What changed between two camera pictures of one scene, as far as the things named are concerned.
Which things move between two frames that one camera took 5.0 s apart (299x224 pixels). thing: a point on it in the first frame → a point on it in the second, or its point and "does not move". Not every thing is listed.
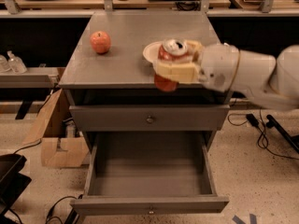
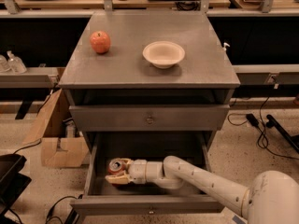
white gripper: (218, 65) → (137, 171)
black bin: (12, 181) does not move
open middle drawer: (149, 174) does not move
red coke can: (171, 49) → (116, 166)
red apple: (100, 42) does not move
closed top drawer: (149, 118) does not move
